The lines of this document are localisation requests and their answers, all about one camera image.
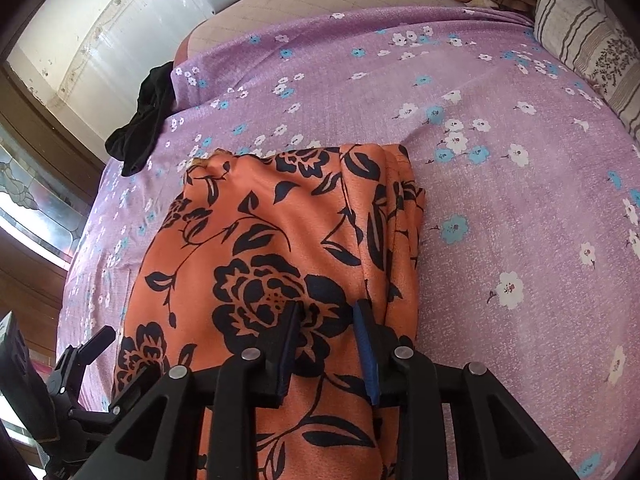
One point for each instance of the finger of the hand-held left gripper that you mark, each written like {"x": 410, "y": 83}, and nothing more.
{"x": 72, "y": 370}
{"x": 100, "y": 417}

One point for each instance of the striped pillow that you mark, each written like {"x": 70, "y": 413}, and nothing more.
{"x": 585, "y": 35}

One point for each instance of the orange black floral garment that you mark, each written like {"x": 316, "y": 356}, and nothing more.
{"x": 260, "y": 240}

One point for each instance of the beige mattress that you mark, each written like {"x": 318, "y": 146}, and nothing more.
{"x": 310, "y": 5}

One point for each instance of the purple floral bedsheet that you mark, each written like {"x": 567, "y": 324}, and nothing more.
{"x": 500, "y": 200}

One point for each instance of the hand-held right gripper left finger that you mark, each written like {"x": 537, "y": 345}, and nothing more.
{"x": 285, "y": 360}

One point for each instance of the wooden door with stained glass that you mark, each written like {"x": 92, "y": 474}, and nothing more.
{"x": 30, "y": 170}

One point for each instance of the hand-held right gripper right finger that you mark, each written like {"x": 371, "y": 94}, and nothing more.
{"x": 369, "y": 360}

